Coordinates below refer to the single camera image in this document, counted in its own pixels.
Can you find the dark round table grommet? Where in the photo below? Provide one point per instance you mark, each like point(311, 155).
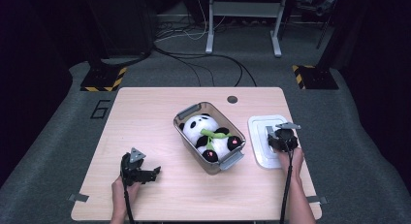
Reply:
point(232, 99)

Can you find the person's left hand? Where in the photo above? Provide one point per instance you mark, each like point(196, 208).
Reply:
point(120, 199)

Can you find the white metal stand frame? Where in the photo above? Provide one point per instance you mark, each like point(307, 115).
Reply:
point(245, 9)

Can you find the black yellow striped base plate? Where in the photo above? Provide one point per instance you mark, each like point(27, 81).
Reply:
point(318, 78)
point(101, 79)

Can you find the black tape floor number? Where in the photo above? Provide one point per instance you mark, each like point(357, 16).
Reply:
point(101, 109)

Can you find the person's right hand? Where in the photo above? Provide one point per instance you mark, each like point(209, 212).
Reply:
point(295, 164)

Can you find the clear grey storage box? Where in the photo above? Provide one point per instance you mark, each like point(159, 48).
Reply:
point(232, 161)

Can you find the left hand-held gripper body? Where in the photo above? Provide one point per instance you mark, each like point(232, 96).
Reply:
point(132, 172)

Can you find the panda plush toy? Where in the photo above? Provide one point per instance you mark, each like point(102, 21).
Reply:
point(202, 127)

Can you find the white storage box lid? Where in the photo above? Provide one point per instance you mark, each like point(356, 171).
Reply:
point(258, 143)

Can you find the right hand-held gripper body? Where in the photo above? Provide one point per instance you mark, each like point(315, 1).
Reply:
point(286, 140)

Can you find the black cabinet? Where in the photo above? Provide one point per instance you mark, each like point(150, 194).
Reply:
point(126, 23)

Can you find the dark equipment pile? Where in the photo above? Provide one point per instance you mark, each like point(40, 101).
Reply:
point(318, 2)

